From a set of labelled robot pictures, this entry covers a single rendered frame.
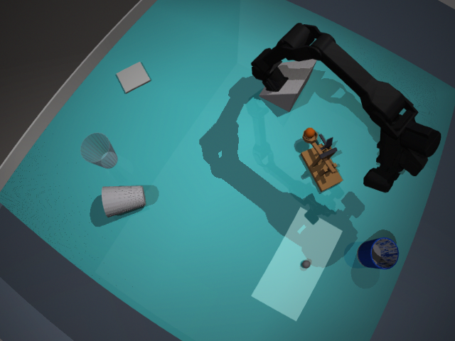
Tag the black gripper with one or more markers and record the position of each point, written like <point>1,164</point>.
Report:
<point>383,177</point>

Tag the orange ball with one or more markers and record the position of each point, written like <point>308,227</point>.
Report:
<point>309,132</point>

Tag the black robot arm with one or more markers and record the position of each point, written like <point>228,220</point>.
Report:
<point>379,99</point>

